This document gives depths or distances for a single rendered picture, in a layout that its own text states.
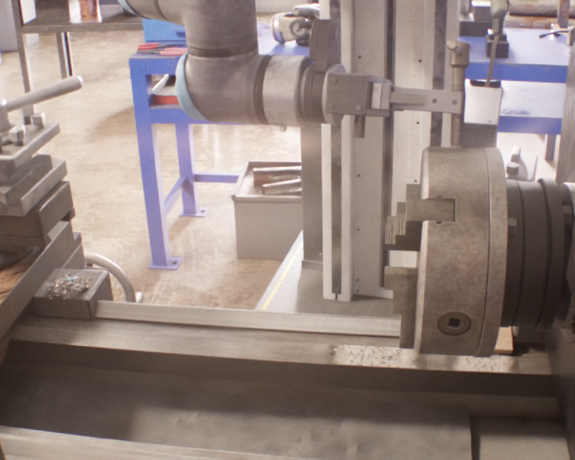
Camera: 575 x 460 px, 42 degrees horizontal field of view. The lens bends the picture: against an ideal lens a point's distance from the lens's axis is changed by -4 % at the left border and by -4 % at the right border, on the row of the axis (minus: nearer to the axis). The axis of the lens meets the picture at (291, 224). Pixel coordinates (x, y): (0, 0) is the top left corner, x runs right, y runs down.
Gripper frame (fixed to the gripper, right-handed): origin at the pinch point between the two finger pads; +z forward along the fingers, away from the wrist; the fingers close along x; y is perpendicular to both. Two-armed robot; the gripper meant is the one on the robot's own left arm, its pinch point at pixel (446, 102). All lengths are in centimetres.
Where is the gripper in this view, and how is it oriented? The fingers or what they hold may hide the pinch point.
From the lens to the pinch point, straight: 93.5
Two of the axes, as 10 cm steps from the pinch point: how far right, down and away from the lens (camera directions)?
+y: -0.7, 9.9, 1.5
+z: 9.4, 1.1, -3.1
